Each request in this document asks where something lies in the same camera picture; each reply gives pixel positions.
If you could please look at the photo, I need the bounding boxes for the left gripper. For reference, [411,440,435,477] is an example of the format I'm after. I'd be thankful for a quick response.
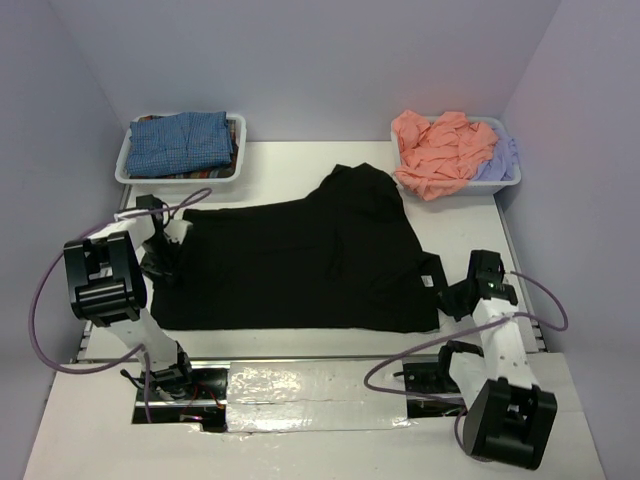
[139,233,190,287]

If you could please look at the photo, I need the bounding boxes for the black long sleeve shirt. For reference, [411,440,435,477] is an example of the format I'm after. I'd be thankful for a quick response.
[151,164,446,333]

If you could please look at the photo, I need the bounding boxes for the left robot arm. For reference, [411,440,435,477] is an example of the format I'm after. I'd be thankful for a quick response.
[63,195,196,399]

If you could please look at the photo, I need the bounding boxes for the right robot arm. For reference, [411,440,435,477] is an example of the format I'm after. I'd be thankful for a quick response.
[434,250,558,470]

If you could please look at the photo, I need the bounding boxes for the left white plastic basket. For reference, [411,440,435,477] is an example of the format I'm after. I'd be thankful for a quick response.
[115,111,247,187]

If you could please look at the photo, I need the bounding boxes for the white plastic basket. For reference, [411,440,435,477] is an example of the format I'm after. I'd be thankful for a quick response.
[391,116,521,196]
[115,111,247,187]

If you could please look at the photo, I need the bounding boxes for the right white plastic basket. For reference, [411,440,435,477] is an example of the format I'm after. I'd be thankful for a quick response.
[391,116,521,196]

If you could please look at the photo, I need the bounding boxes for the blue checkered folded shirt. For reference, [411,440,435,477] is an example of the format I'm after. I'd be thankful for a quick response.
[123,110,234,178]

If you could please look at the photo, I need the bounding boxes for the lavender shirt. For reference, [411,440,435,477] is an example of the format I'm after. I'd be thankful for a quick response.
[472,128,519,182]

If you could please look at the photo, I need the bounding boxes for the orange pink shirt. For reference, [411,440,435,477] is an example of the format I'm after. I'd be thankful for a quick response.
[391,110,499,201]

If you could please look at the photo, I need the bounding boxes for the silver foil tape cover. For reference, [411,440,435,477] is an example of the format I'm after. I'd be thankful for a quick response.
[226,359,410,433]

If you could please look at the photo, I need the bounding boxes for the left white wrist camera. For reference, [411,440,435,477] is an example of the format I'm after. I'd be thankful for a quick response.
[164,219,193,245]

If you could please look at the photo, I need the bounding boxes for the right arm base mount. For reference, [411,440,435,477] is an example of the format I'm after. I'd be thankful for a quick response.
[393,341,484,419]

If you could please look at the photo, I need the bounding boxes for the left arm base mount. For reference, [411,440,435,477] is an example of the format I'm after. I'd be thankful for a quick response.
[131,362,229,433]

